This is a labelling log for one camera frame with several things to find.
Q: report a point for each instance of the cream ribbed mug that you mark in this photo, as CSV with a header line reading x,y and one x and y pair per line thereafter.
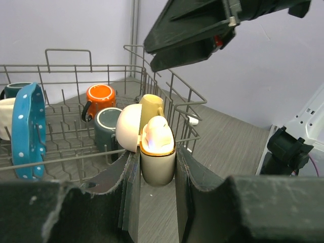
x,y
6,113

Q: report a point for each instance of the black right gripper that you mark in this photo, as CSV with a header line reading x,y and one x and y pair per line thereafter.
x,y
185,22

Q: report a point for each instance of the beige earbud in case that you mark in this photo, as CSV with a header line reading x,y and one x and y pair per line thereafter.
x,y
157,137

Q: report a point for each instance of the grey mug black handle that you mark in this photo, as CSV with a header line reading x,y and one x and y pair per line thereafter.
x,y
104,129

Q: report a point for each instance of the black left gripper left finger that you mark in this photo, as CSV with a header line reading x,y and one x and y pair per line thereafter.
x,y
104,209

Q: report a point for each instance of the yellow mug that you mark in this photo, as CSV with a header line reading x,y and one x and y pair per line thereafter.
x,y
152,105

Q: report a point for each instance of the blue polka dot plate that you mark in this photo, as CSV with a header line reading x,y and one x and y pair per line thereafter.
x,y
28,137

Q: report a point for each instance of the white earbud case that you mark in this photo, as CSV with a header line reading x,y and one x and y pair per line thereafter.
x,y
193,121

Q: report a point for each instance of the grey wire dish rack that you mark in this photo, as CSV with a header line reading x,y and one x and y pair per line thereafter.
x,y
71,122

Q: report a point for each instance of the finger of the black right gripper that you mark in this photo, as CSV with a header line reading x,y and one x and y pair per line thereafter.
x,y
191,53

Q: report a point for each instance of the orange mug black handle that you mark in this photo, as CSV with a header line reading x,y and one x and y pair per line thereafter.
x,y
98,97

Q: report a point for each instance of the dark teal mug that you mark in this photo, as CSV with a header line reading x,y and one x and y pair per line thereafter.
x,y
11,90

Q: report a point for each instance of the beige earbud charging case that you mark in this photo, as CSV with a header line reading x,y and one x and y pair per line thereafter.
x,y
157,169

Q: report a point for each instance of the left aluminium frame post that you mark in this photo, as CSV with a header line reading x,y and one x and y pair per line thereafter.
x,y
135,9

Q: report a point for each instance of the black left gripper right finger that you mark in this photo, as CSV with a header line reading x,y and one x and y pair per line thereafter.
x,y
245,208

